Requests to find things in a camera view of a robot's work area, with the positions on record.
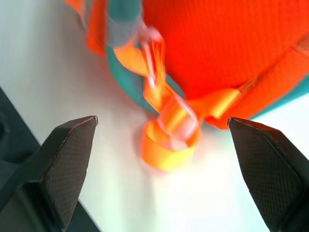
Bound orange and teal backpack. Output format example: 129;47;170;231
56;0;309;172

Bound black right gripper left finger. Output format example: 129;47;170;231
0;116;99;232

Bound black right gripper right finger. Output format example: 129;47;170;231
227;117;309;232

